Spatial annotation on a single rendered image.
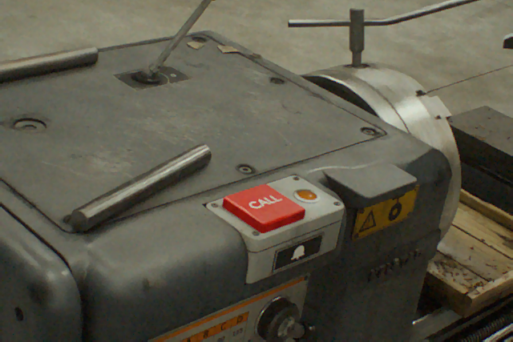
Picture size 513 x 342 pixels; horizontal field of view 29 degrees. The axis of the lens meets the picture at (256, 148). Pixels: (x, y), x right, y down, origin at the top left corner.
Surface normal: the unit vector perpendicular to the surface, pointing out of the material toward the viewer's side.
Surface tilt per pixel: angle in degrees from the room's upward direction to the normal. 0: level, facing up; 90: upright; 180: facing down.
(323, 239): 90
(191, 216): 0
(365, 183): 0
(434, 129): 44
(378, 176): 0
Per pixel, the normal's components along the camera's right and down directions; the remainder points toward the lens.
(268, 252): 0.68, 0.42
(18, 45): 0.15, -0.89
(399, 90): 0.35, -0.72
